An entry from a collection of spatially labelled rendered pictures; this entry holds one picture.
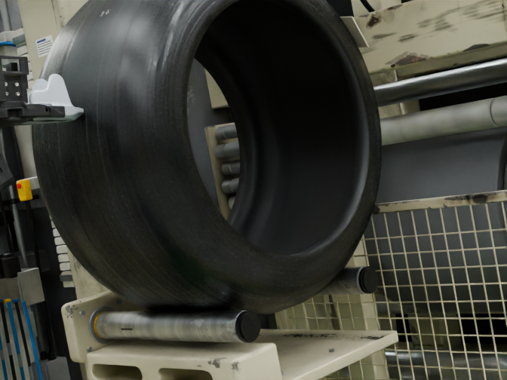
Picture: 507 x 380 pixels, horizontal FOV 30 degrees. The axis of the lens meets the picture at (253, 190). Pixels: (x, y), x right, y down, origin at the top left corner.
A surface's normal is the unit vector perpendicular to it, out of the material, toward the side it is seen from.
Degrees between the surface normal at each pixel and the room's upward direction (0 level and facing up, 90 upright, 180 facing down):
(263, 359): 90
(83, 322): 90
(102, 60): 63
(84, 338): 90
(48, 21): 90
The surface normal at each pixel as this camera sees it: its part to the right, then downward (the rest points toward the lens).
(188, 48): 0.57, -0.18
